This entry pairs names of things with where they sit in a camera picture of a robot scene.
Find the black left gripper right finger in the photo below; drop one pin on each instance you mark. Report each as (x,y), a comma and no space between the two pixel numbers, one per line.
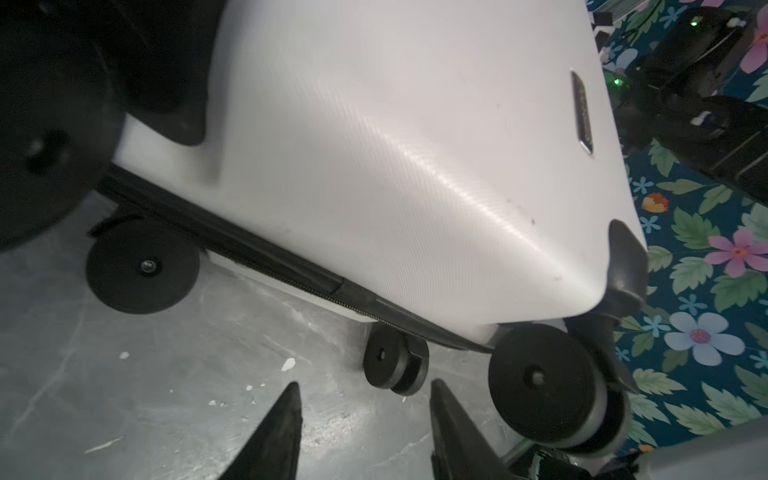
(460,450)

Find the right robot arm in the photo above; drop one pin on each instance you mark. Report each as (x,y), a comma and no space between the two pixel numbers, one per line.
(672,96)

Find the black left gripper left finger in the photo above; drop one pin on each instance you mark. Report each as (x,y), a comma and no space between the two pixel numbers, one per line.
(272,451)

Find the white hard-shell suitcase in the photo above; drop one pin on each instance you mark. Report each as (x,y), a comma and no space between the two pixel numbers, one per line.
(449,171)

